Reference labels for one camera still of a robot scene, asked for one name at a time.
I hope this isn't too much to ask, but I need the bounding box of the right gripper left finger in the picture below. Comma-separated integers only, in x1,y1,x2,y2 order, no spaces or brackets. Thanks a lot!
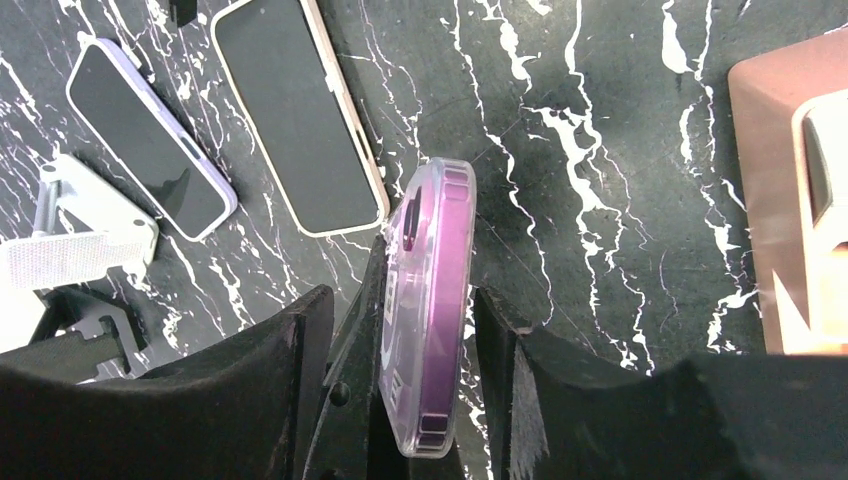
1,285,334,479

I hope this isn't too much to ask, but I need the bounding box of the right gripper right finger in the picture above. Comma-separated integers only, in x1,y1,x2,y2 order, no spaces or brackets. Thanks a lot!
474,288,847,479

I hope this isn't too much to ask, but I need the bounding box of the phone with purple clear case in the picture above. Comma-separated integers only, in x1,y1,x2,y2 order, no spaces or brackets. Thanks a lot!
379,158,477,458

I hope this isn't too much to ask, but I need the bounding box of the phone with pink case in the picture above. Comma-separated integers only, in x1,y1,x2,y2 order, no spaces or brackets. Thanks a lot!
211,0,390,238

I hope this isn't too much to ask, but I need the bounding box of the phone with lilac case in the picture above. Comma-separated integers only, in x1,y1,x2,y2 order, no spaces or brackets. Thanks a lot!
65,37,238,242

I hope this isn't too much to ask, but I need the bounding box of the orange desk organizer tray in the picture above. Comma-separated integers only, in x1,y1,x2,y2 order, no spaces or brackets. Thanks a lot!
728,30,847,355

